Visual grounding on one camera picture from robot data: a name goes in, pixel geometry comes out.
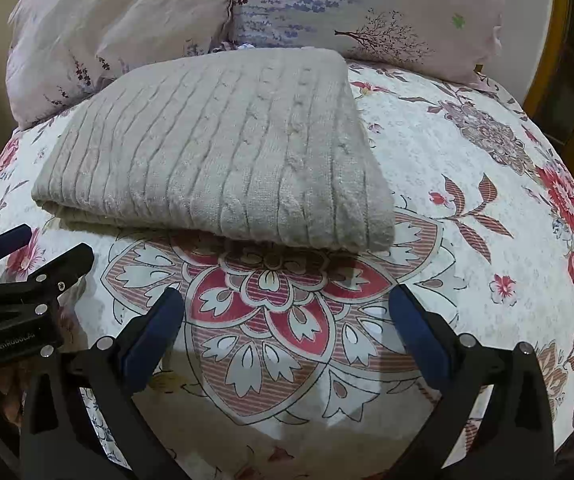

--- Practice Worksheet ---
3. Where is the floral bedspread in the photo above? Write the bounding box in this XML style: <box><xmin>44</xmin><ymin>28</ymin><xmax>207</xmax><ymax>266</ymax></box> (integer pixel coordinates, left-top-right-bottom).
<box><xmin>0</xmin><ymin>55</ymin><xmax>574</xmax><ymax>480</ymax></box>

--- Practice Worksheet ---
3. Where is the grey knitted blanket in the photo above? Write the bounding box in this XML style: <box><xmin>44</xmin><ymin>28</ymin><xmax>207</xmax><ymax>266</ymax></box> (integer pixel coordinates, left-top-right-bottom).
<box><xmin>30</xmin><ymin>47</ymin><xmax>397</xmax><ymax>253</ymax></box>

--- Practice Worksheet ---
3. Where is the lavender print pillow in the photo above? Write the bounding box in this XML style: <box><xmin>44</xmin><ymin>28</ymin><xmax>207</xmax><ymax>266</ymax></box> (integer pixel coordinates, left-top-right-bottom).
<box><xmin>227</xmin><ymin>0</ymin><xmax>506</xmax><ymax>87</ymax></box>

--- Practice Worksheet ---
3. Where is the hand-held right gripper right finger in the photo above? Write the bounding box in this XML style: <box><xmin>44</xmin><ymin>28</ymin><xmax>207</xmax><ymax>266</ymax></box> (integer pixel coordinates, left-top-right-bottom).
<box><xmin>387</xmin><ymin>282</ymin><xmax>558</xmax><ymax>480</ymax></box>

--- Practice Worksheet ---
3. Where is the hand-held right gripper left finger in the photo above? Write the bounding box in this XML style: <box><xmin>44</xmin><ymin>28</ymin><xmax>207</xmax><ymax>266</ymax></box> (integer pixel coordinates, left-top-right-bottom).
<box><xmin>18</xmin><ymin>286</ymin><xmax>189</xmax><ymax>480</ymax></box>

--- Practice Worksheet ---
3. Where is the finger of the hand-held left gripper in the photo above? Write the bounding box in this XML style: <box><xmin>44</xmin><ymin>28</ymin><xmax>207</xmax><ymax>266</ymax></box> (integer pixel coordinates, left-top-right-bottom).
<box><xmin>0</xmin><ymin>223</ymin><xmax>33</xmax><ymax>275</ymax></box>
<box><xmin>0</xmin><ymin>242</ymin><xmax>96</xmax><ymax>311</ymax></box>

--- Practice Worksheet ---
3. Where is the pink floral pillow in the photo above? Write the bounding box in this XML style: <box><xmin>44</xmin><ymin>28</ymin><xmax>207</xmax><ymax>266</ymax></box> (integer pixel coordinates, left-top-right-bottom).
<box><xmin>6</xmin><ymin>0</ymin><xmax>234</xmax><ymax>132</ymax></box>

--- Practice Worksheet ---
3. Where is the yellow wooden frame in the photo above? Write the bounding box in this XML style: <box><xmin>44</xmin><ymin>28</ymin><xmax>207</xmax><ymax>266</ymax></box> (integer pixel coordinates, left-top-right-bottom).
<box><xmin>521</xmin><ymin>0</ymin><xmax>574</xmax><ymax>197</ymax></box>

